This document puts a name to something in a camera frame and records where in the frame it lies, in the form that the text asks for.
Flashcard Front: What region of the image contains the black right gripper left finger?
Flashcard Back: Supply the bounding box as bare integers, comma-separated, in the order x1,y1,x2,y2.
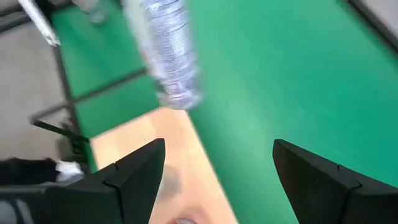
45,138,166,224

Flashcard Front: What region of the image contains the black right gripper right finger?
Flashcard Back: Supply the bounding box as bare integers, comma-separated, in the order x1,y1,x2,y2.
272,139,398,224

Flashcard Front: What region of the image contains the green table mat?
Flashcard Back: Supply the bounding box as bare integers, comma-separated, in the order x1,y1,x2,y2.
51,0,398,224

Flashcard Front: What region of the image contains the black metal table frame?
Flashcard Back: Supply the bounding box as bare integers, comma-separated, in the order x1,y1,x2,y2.
0,0,398,162

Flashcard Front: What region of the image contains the wooden board tray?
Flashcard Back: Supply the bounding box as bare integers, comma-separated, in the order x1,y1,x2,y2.
29,67,240,224

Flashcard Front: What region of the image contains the white metal bar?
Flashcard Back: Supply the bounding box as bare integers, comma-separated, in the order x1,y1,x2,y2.
17,0,62,47

